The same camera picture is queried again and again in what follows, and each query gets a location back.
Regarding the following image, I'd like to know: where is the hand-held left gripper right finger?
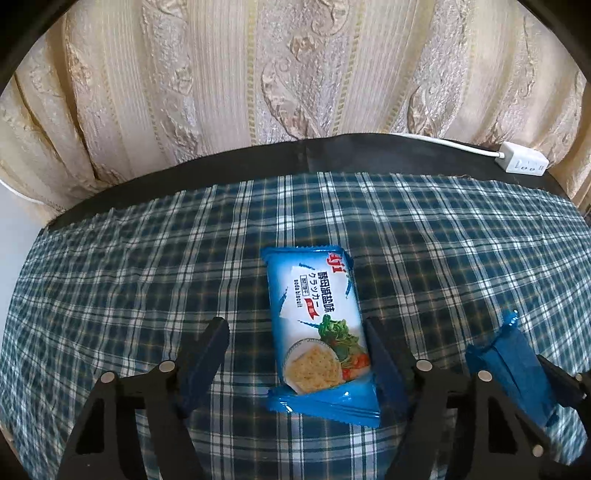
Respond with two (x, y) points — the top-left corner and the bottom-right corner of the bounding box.
(366, 318), (552, 480)

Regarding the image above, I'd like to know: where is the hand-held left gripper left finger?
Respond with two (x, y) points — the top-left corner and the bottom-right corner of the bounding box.
(58, 316), (230, 480)

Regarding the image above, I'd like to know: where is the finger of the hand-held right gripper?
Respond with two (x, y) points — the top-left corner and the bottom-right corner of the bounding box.
(536, 353), (591, 407)

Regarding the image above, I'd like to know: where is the plain blue snack packet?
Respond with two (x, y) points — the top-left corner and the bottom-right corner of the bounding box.
(464, 310), (562, 428)

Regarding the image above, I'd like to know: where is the blue cracker packet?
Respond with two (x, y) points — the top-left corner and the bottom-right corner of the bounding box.
(260, 246), (382, 428)

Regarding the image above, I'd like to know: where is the blue plaid tablecloth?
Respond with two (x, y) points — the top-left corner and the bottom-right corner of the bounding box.
(0, 172), (591, 480)

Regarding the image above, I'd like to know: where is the white power strip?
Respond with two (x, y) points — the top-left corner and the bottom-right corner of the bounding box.
(496, 141), (550, 175)

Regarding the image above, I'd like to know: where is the beige patterned curtain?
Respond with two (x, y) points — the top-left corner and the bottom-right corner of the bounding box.
(0, 0), (591, 222)

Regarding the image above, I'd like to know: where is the white power strip cable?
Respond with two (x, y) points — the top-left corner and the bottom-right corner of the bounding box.
(397, 133), (502, 158)

